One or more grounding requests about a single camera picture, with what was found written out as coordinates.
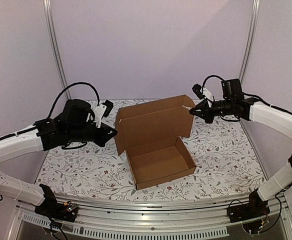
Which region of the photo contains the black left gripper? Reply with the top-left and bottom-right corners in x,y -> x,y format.
67,123 -> 118,148

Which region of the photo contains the brown cardboard paper box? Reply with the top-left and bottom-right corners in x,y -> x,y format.
115,95 -> 196,190

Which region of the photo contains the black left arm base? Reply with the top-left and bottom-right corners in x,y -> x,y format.
34,184 -> 78,223

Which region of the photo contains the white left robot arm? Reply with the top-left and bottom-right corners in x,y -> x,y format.
0,99 -> 117,217

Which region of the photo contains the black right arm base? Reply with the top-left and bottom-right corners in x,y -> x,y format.
227,188 -> 270,235

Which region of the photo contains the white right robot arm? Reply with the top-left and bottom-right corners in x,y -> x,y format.
190,78 -> 292,218

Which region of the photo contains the floral patterned table mat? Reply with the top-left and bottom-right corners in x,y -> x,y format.
34,99 -> 270,202

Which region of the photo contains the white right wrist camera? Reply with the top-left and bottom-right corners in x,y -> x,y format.
192,84 -> 214,102

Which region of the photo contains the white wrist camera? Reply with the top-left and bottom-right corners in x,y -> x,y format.
93,100 -> 113,128
192,84 -> 214,102

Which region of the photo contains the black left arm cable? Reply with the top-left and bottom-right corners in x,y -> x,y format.
0,81 -> 100,146

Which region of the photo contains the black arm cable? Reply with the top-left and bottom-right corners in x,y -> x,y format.
0,81 -> 100,146
202,74 -> 292,121

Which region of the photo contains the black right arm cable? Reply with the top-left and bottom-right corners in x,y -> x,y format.
202,74 -> 292,121

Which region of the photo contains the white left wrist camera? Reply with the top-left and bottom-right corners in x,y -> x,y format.
93,100 -> 113,128

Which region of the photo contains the aluminium front rail frame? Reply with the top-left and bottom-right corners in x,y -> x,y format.
6,194 -> 292,240

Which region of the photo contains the right aluminium corner post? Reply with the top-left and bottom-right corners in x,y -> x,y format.
239,0 -> 261,84

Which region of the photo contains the aluminium corner post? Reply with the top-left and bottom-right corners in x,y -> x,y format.
43,0 -> 68,89
239,0 -> 261,84

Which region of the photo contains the left aluminium corner post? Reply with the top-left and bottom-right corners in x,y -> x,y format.
43,0 -> 68,89

